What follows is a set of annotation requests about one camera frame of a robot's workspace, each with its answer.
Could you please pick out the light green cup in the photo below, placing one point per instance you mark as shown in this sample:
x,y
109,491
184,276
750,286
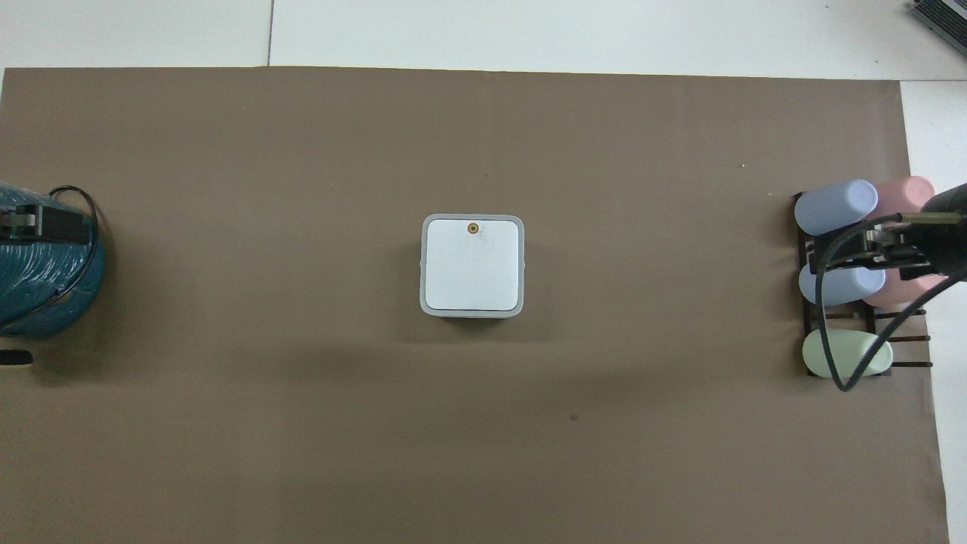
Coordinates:
x,y
850,353

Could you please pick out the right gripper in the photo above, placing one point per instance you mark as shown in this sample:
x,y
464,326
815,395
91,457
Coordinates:
x,y
948,242

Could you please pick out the teal ribbed basket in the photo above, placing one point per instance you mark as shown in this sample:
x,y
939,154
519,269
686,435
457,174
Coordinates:
x,y
45,287

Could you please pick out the light blue cup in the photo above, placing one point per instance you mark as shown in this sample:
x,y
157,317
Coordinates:
x,y
854,285
835,205

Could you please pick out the grey striped object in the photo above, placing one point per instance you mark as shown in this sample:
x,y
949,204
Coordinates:
x,y
943,16

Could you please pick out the white square trash can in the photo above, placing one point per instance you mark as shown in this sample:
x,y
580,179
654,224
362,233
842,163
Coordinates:
x,y
472,268

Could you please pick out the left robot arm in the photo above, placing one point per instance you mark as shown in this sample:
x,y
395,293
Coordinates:
x,y
13,358

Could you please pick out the dark wooden cup rack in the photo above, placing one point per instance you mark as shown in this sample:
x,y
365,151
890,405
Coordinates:
x,y
805,245

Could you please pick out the pink cup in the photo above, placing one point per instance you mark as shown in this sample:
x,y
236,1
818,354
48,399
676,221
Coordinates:
x,y
903,195
906,288

